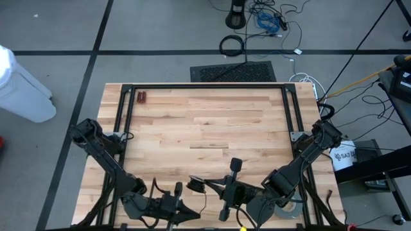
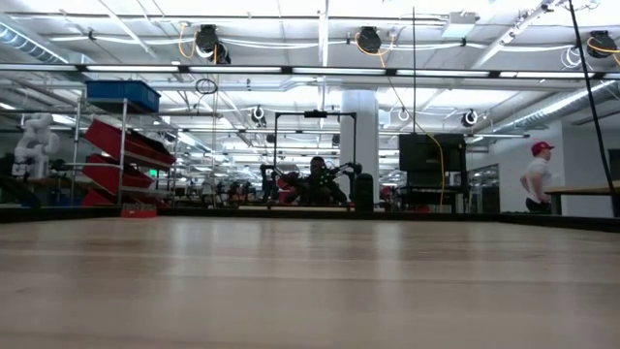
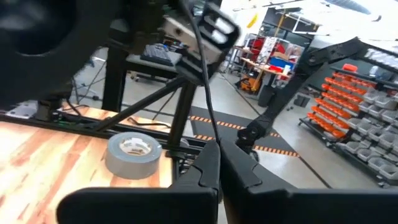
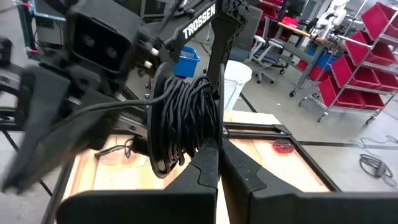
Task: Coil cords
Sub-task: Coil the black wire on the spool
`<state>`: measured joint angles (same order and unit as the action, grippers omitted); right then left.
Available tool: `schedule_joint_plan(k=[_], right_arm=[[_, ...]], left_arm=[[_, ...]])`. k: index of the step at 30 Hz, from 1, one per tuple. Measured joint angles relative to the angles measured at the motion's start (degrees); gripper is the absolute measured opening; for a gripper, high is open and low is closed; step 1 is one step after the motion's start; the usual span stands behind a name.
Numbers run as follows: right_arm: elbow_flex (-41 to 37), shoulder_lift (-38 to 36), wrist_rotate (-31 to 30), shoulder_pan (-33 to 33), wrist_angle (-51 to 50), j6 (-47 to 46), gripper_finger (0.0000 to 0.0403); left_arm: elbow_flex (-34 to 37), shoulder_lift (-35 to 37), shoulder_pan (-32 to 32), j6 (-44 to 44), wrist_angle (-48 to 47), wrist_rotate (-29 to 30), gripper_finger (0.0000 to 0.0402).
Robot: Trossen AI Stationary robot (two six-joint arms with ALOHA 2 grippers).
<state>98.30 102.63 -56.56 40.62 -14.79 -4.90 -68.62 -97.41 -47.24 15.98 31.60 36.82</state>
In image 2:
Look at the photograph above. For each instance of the wooden bench table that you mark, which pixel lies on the wooden bench table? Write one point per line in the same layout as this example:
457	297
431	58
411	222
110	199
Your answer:
581	190

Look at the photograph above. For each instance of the metal shelf rack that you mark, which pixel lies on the metal shelf rack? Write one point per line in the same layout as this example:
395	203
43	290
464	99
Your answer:
123	145

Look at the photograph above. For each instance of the black aluminium table frame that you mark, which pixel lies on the black aluminium table frame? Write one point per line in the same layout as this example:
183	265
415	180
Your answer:
72	212

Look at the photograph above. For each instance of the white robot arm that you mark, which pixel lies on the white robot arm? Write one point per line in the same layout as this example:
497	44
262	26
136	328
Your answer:
36	140

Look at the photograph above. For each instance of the person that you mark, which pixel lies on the person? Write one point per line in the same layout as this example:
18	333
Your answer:
536	177
317	167

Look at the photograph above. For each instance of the blue storage bin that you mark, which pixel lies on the blue storage bin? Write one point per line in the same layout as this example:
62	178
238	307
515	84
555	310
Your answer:
123	94

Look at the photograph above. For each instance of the red tilted shelf bin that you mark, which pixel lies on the red tilted shelf bin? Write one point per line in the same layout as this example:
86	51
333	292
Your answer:
111	174
97	199
121	140

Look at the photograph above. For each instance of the long ceiling light bar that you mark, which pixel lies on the long ceiling light bar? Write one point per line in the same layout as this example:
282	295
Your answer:
242	70

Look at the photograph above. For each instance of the black gantry frame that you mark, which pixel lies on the black gantry frame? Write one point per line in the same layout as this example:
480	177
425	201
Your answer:
315	114

